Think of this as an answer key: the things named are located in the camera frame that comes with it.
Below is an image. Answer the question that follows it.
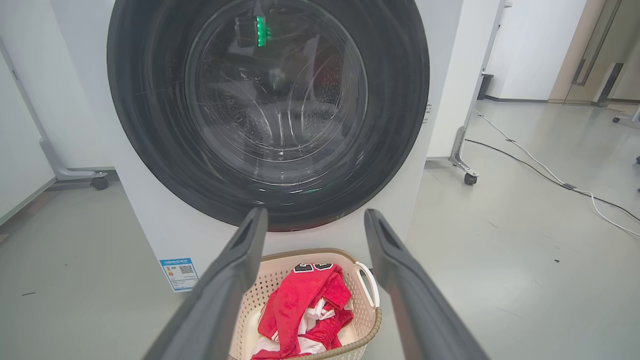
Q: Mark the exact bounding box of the white front-load washing machine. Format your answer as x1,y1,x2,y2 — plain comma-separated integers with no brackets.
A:
47,0,466,293

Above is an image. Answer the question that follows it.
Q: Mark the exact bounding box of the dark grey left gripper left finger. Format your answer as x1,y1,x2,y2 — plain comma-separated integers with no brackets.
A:
144,207,269,360

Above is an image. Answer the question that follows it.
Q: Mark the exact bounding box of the cream perforated laundry basket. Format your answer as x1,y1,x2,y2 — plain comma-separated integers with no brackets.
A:
228,248,382,360

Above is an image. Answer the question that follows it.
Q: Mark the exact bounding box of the glass door with wooden frame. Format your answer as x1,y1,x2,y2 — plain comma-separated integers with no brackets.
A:
549,0,640,107

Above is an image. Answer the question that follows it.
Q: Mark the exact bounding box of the metal cart leg with caster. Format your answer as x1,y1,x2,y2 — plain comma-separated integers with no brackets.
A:
426,0,513,186

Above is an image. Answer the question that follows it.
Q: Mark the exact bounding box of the blue energy label sticker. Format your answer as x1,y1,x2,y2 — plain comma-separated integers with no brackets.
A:
159,257,200,293

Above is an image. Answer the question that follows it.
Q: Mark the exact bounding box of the white partition with caster leg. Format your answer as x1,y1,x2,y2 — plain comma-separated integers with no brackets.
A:
0,0,117,226

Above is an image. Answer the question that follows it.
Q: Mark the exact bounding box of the white floor cable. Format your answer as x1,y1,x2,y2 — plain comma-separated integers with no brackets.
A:
474,109,640,238

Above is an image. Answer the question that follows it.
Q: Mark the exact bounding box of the black floor cable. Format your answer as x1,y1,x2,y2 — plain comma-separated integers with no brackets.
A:
465,139,640,223

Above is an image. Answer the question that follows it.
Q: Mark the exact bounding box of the red and white jersey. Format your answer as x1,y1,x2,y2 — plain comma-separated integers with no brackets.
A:
251,263,354,360

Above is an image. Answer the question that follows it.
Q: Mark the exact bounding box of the black round glass washer door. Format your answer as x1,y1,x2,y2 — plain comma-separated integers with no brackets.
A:
106,0,431,232

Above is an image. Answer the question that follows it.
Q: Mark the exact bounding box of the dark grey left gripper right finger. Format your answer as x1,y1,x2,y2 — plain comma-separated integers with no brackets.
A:
364,209,488,360

